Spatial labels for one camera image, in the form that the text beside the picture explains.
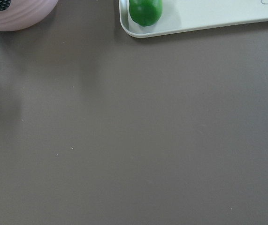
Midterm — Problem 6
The pink bowl with ice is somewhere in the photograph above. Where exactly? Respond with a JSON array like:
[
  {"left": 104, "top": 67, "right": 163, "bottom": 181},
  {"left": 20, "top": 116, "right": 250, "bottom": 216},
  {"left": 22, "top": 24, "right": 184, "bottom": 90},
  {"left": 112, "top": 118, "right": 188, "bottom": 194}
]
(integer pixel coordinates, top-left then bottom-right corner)
[{"left": 0, "top": 0, "right": 58, "bottom": 31}]

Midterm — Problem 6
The beige rabbit tray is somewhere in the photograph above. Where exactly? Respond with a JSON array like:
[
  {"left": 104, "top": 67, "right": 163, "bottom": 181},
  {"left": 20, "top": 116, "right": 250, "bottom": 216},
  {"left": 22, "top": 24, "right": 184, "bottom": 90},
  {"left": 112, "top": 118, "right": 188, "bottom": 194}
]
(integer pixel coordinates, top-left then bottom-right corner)
[{"left": 119, "top": 0, "right": 268, "bottom": 38}]

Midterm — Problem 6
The green lime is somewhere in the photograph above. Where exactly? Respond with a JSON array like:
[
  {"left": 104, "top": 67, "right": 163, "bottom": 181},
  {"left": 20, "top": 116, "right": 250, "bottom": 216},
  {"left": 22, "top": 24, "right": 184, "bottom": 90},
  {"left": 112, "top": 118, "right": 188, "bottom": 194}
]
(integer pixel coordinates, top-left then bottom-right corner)
[{"left": 129, "top": 0, "right": 163, "bottom": 27}]

